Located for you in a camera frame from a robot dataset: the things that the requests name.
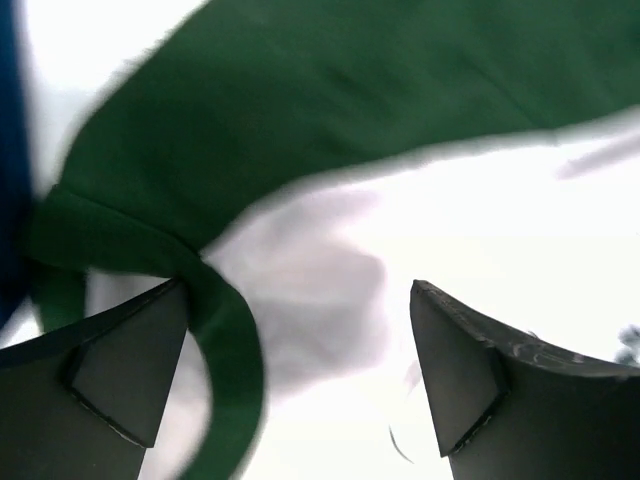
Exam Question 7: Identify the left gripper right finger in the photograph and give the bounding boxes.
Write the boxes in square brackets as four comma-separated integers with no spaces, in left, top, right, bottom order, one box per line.
[410,281,639,480]

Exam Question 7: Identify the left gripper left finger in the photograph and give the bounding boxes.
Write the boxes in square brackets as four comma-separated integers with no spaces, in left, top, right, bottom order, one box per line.
[1,281,188,480]

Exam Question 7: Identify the folded blue t-shirt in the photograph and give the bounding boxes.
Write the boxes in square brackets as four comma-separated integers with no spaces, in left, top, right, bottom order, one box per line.
[0,0,33,324]

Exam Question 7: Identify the white green raglan t-shirt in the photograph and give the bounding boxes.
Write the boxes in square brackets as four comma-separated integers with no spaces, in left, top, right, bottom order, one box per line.
[21,1,639,479]

